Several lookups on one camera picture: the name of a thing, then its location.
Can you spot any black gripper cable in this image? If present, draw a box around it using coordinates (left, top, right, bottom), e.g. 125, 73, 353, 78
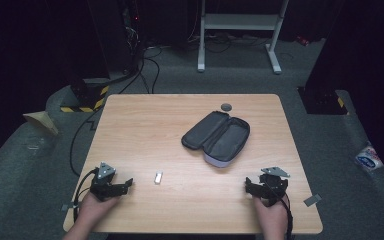
266, 181, 295, 240
72, 167, 100, 224

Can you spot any white blue plastic packet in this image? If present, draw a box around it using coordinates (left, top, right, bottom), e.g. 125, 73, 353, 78
354, 142, 384, 172

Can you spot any white metal stand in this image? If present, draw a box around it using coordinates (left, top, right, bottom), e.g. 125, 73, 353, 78
197, 0, 290, 75

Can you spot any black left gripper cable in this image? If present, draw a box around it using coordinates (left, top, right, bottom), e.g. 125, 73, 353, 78
72, 167, 100, 224

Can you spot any black yellow striped stand base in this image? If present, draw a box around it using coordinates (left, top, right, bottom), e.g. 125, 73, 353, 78
59, 77, 111, 114
297, 86, 350, 116

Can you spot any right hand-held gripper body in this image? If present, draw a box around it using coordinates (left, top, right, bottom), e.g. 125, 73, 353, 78
258, 166, 291, 206

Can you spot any beige cardboard piece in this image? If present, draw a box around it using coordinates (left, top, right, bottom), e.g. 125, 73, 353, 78
22, 110, 61, 137

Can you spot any black floor cable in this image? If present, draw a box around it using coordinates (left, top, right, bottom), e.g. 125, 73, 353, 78
69, 49, 161, 178

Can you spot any person's left hand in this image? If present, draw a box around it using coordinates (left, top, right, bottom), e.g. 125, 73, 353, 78
78, 192, 121, 229

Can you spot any grey tape strip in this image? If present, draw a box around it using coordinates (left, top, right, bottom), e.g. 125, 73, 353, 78
302, 193, 323, 208
60, 201, 80, 213

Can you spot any open dark grey pencil case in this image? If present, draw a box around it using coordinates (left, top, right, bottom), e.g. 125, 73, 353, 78
180, 110, 251, 169

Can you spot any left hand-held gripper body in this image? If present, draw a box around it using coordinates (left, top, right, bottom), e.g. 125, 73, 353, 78
89, 162, 117, 202

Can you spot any person's right hand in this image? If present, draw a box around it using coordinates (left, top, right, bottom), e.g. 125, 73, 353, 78
252, 195, 290, 232

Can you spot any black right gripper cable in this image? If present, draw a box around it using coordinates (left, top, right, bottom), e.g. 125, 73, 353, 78
266, 181, 295, 240

